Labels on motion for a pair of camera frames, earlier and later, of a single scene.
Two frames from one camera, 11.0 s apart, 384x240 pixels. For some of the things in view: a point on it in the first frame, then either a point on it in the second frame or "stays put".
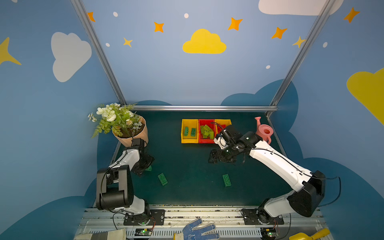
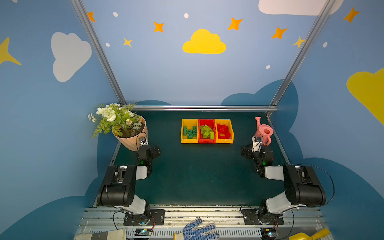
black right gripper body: x=224 y=153 -> x=250 y=151
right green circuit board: x=269 y=233 stays put
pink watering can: x=264 y=131 stays put
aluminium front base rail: x=259 y=223 stays put
